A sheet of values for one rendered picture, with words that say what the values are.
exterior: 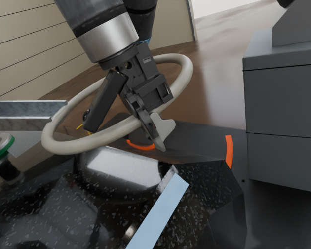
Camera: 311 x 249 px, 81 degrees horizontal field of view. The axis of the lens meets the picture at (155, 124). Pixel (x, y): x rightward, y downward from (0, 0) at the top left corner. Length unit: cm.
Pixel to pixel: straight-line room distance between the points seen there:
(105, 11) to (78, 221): 37
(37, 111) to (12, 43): 537
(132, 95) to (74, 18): 13
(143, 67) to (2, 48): 577
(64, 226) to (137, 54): 35
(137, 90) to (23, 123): 48
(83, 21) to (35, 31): 615
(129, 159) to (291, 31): 80
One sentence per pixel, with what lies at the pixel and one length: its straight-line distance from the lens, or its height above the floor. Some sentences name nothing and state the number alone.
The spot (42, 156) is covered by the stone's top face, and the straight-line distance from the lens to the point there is 72.
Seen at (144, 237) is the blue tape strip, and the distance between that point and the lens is 37.
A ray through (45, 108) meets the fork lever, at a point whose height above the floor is 97.
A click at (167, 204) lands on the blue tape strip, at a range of 38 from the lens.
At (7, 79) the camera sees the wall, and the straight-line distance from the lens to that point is 594.
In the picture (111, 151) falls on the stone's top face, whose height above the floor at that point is 87.
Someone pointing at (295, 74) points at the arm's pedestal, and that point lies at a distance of 94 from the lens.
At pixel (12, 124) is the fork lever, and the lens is 74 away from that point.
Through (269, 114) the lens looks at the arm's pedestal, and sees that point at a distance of 104.
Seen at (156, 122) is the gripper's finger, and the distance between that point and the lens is 35.
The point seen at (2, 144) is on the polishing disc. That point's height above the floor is 90.
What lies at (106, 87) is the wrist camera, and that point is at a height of 107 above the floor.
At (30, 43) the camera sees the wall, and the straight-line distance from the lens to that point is 631.
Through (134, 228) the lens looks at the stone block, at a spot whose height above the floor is 86.
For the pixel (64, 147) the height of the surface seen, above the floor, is 98.
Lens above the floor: 116
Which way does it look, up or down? 33 degrees down
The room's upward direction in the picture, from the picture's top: 22 degrees counter-clockwise
